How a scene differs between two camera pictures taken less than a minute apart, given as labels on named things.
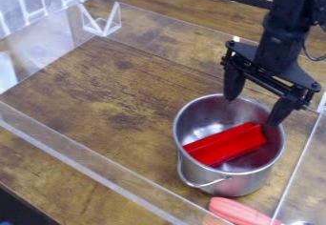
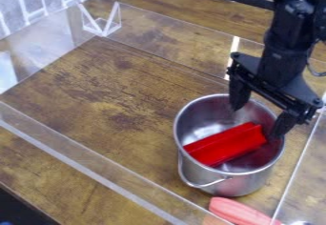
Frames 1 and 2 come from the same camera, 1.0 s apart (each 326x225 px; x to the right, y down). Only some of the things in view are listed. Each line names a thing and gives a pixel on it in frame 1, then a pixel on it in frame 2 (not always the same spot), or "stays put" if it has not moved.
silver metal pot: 244,174 stays put
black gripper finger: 282,111 to 284,123
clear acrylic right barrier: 305,200 stays put
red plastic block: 228,143 stays put
